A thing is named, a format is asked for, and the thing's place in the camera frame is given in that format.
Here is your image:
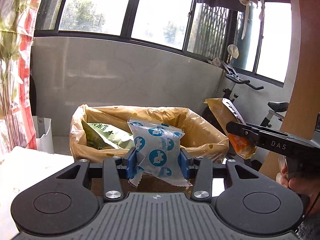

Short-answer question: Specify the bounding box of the green snack packet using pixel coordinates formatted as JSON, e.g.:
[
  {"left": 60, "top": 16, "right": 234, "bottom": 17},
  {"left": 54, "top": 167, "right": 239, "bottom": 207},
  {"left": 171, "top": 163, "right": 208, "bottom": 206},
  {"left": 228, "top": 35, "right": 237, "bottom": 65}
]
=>
[{"left": 81, "top": 120, "right": 135, "bottom": 150}]

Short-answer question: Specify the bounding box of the orange snack packet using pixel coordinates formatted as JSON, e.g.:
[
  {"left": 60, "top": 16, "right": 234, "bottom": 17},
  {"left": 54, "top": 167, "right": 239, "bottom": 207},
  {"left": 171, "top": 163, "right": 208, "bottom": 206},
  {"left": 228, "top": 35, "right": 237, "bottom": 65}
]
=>
[{"left": 205, "top": 98, "right": 257, "bottom": 159}]

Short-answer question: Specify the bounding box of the white waste bin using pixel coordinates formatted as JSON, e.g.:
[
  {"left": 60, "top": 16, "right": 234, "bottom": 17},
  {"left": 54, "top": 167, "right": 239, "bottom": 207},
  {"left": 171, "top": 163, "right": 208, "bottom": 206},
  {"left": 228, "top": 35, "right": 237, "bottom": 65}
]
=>
[{"left": 33, "top": 116, "right": 54, "bottom": 154}]

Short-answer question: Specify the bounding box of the cardboard box with plastic liner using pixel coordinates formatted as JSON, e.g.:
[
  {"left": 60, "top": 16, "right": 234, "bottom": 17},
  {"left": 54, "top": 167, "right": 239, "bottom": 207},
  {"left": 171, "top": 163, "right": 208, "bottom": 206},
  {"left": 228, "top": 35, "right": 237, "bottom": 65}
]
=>
[{"left": 69, "top": 105, "right": 229, "bottom": 166}]

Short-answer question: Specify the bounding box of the blue white candy packet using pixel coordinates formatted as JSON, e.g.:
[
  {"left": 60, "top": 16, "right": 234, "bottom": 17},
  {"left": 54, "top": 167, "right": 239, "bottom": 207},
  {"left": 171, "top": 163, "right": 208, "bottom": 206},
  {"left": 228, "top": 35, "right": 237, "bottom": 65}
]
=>
[{"left": 127, "top": 119, "right": 192, "bottom": 188}]

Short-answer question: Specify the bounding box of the black exercise bike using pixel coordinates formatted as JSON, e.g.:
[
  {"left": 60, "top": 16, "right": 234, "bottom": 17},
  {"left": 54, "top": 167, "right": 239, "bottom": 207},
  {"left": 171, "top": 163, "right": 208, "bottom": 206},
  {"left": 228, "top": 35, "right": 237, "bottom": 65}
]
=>
[{"left": 201, "top": 61, "right": 290, "bottom": 170}]

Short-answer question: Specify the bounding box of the red floral curtain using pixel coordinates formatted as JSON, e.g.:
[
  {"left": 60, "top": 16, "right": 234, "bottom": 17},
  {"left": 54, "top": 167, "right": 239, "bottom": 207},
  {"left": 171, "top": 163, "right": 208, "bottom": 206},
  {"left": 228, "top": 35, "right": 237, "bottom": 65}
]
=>
[{"left": 1, "top": 0, "right": 41, "bottom": 154}]

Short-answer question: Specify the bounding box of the person right hand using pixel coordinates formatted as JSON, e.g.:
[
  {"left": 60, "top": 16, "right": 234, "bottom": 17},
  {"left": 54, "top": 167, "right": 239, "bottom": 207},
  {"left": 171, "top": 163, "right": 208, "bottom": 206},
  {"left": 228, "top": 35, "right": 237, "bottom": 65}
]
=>
[{"left": 276, "top": 164, "right": 319, "bottom": 196}]

